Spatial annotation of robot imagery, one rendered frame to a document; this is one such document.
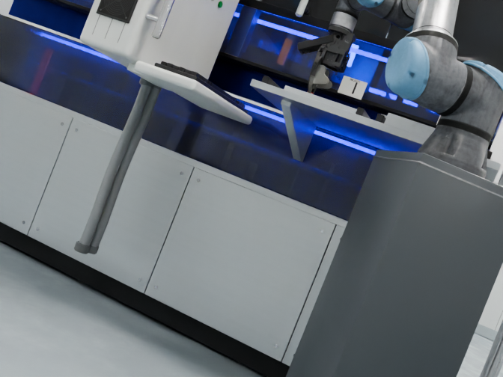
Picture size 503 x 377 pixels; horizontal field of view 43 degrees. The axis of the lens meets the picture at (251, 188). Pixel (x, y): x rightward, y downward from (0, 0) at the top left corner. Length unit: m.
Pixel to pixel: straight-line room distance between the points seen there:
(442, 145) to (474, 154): 0.06
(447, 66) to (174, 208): 1.23
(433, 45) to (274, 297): 1.10
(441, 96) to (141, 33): 0.88
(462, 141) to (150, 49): 0.95
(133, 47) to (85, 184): 0.79
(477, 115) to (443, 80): 0.11
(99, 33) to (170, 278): 0.89
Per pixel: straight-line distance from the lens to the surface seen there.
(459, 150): 1.37
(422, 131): 1.71
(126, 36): 1.83
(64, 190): 2.51
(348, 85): 2.16
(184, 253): 2.25
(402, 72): 1.34
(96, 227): 2.16
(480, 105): 1.40
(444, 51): 1.37
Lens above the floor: 0.63
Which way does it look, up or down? 1 degrees down
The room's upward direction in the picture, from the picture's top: 22 degrees clockwise
